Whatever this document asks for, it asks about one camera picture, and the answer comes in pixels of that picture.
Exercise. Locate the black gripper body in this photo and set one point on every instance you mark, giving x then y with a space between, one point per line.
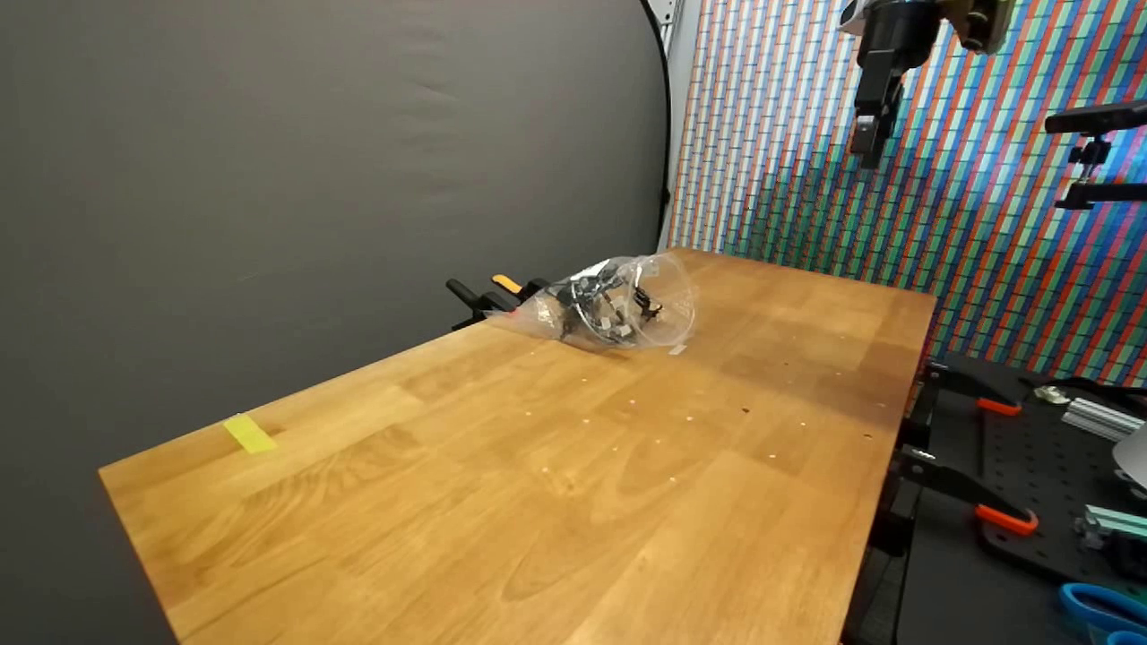
896 36

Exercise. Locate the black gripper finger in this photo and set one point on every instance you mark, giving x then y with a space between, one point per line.
862 142
879 137

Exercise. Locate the clear plastic bag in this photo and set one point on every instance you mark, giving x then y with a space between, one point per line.
618 301

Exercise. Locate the black orange table clamp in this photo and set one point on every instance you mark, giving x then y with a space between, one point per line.
504 296

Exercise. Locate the yellow tape strip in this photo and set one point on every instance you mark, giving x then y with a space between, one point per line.
250 436

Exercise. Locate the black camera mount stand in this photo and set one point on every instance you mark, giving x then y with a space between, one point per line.
1092 152

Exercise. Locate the orange handled clamp far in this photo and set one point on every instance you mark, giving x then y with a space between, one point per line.
988 398

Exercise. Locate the orange handled clamp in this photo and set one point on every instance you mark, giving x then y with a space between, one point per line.
988 398
988 505

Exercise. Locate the orange handled clamp near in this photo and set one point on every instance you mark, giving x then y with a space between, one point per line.
988 505

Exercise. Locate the blue handled scissors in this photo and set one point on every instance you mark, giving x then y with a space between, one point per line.
1106 614

